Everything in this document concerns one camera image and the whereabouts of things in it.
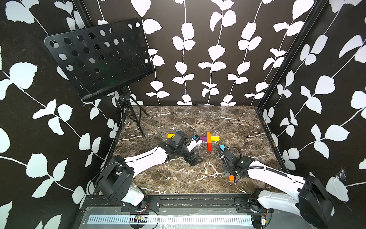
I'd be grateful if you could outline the red block group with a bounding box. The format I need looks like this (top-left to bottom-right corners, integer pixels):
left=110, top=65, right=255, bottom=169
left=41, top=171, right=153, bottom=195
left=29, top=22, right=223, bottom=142
left=207, top=143, right=213, bottom=152

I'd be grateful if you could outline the purple block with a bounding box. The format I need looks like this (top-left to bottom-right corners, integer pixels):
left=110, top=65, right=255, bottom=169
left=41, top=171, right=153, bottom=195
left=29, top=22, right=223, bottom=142
left=200, top=136, right=207, bottom=142

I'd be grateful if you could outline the orange long block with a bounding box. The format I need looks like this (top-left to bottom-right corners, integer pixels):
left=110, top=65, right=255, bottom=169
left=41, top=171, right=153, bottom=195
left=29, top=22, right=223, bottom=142
left=206, top=132, right=212, bottom=143

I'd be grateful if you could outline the yellow block group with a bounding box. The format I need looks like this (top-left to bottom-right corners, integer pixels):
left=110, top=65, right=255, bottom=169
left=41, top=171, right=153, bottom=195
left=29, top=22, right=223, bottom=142
left=211, top=136, right=220, bottom=141

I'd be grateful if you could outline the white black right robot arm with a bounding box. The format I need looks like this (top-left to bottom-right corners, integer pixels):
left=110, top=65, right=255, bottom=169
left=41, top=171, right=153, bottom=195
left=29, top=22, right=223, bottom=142
left=221, top=156, right=334, bottom=229

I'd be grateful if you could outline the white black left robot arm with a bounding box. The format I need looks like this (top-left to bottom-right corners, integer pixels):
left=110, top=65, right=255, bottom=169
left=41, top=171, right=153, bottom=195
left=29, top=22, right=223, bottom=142
left=96, top=144, right=203, bottom=207

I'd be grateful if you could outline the black perforated music stand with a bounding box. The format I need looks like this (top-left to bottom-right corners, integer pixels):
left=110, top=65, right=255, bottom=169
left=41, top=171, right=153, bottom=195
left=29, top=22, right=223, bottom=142
left=44, top=18, right=155, bottom=138

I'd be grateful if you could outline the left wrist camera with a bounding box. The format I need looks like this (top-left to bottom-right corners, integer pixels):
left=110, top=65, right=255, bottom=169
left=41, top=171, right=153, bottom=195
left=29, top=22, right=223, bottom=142
left=171, top=131, right=203, bottom=152

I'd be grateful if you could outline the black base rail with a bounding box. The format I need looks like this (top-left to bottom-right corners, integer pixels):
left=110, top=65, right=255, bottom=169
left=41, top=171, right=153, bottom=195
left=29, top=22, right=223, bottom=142
left=79, top=194, right=312, bottom=214

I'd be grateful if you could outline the white slotted cable duct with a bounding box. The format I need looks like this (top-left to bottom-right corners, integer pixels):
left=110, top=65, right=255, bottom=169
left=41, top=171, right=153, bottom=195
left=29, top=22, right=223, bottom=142
left=86, top=215, right=253, bottom=227

